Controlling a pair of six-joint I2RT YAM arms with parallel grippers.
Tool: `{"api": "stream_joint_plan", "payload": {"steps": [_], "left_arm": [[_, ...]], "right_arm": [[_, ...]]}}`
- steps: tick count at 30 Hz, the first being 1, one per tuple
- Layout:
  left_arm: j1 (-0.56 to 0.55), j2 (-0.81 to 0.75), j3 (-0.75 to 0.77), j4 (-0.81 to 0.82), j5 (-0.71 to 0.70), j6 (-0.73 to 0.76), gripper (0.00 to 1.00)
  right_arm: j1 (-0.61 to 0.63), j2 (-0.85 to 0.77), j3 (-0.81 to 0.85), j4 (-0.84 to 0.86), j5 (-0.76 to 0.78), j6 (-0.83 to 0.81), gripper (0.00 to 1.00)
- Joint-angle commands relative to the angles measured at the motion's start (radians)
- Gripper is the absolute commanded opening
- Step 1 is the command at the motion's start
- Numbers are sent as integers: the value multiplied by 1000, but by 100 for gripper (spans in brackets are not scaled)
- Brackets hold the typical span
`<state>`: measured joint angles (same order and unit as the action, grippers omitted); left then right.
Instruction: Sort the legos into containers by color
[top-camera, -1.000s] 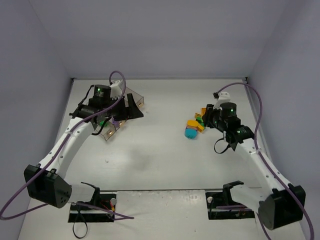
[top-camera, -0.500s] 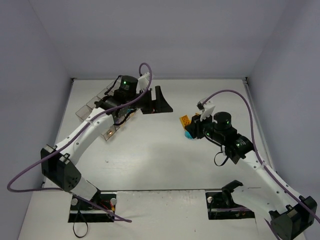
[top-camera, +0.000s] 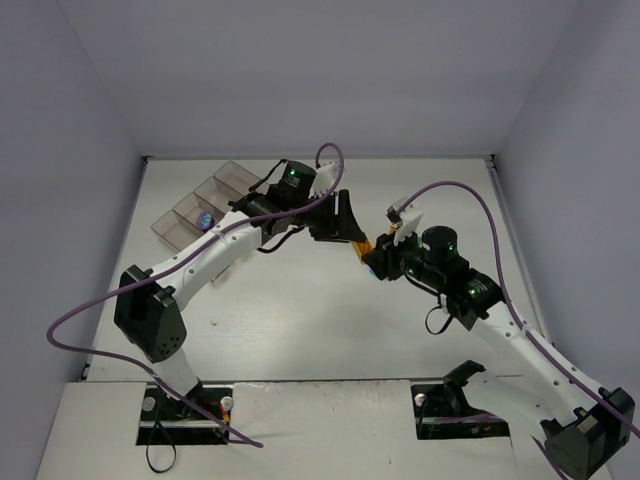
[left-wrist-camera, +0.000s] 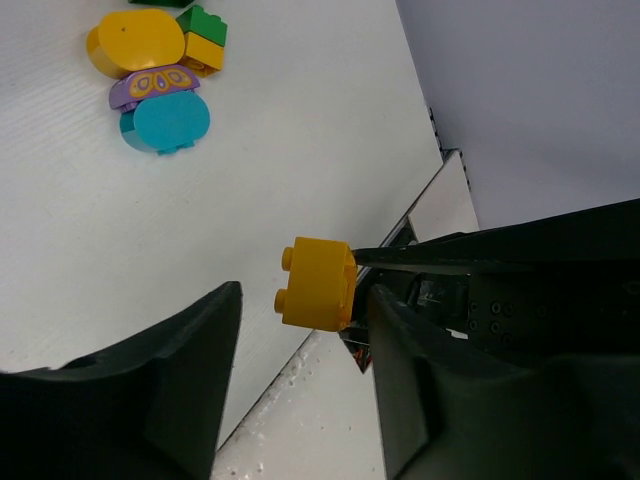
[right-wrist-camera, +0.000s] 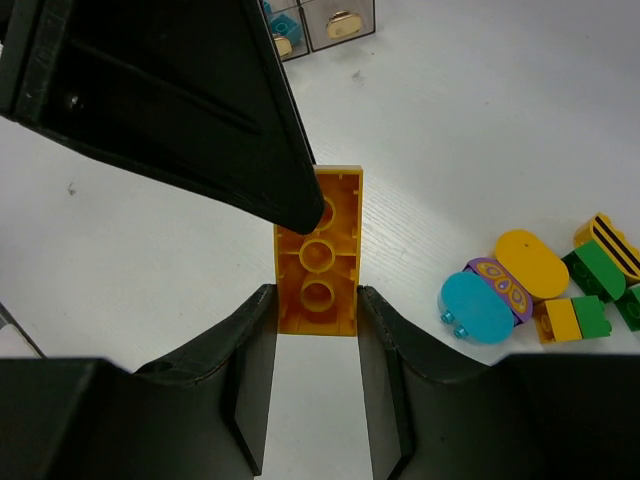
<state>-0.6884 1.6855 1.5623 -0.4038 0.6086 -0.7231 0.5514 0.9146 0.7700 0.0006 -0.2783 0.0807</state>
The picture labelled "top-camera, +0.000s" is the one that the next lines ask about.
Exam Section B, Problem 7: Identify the purple butterfly lego piece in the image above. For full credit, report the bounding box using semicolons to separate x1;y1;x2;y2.
196;211;215;232

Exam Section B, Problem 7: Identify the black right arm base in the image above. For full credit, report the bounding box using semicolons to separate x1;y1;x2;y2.
410;360;510;441

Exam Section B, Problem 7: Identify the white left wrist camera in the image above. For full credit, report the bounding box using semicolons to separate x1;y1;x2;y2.
312;162;340;197

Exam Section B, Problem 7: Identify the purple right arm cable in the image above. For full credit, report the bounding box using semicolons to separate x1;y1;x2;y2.
399;180;636;480

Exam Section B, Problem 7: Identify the black cable loop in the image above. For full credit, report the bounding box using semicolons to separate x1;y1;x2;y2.
143;419;176;474

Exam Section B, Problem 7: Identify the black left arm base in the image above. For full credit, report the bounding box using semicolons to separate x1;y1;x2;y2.
136;385;229;446

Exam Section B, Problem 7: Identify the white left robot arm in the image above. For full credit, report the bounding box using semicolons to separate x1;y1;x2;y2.
114;160;366;398

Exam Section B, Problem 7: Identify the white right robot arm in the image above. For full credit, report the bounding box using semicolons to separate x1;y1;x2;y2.
362;226;637;479

